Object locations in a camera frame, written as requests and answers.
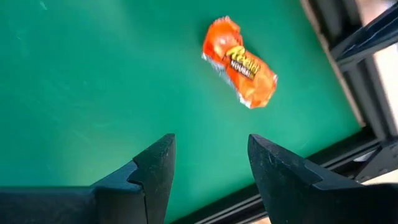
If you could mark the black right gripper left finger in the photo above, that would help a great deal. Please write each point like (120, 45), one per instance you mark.
(155, 174)

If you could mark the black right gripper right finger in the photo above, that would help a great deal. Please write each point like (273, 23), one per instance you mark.
(276, 180)

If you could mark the green felt mat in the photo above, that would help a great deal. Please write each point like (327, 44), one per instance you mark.
(93, 93)

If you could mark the orange Reese's pack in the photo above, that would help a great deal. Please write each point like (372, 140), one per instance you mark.
(245, 68)

